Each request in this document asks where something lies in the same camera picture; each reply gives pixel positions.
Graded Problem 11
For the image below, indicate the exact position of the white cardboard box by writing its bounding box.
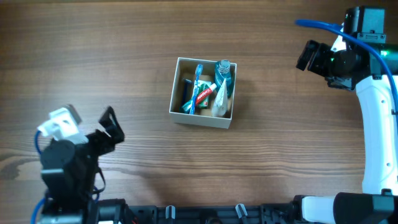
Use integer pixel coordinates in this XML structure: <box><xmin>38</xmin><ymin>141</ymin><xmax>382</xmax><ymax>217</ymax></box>
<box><xmin>169</xmin><ymin>57</ymin><xmax>237</xmax><ymax>129</ymax></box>

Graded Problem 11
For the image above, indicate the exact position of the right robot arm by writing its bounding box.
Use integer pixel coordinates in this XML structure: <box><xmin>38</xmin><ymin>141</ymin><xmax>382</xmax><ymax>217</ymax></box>
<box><xmin>289</xmin><ymin>6</ymin><xmax>397</xmax><ymax>223</ymax></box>

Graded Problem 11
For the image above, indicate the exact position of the blue mouthwash bottle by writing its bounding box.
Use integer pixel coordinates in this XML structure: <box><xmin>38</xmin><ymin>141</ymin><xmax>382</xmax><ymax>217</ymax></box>
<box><xmin>214</xmin><ymin>60</ymin><xmax>233</xmax><ymax>98</ymax></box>

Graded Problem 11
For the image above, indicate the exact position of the green white soap box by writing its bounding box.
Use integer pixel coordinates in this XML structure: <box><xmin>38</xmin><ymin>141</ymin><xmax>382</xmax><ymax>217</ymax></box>
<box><xmin>197</xmin><ymin>80</ymin><xmax>212</xmax><ymax>109</ymax></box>

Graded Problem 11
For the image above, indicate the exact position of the blue white toothbrush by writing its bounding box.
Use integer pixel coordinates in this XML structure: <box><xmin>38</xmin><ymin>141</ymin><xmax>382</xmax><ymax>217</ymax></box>
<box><xmin>190</xmin><ymin>64</ymin><xmax>203</xmax><ymax>114</ymax></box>

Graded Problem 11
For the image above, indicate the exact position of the white patterned lotion tube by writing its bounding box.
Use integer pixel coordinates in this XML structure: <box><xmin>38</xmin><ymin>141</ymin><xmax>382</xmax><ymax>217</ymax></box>
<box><xmin>211</xmin><ymin>80</ymin><xmax>228</xmax><ymax>117</ymax></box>

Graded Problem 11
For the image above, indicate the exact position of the red green toothpaste tube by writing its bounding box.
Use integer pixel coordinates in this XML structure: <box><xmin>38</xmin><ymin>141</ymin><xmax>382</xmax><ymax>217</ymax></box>
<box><xmin>184</xmin><ymin>83</ymin><xmax>216</xmax><ymax>114</ymax></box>

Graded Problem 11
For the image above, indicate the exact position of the blue disposable razor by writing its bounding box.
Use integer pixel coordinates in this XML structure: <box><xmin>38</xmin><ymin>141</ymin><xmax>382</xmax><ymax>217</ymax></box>
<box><xmin>180</xmin><ymin>78</ymin><xmax>193</xmax><ymax>113</ymax></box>

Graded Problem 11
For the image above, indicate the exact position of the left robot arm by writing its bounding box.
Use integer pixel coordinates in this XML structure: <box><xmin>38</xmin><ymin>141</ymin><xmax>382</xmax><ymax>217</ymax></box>
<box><xmin>31</xmin><ymin>105</ymin><xmax>125</xmax><ymax>223</ymax></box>

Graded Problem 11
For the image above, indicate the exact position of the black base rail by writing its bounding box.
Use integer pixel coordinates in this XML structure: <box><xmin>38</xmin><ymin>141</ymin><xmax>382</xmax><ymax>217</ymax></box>
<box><xmin>93</xmin><ymin>199</ymin><xmax>303</xmax><ymax>224</ymax></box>

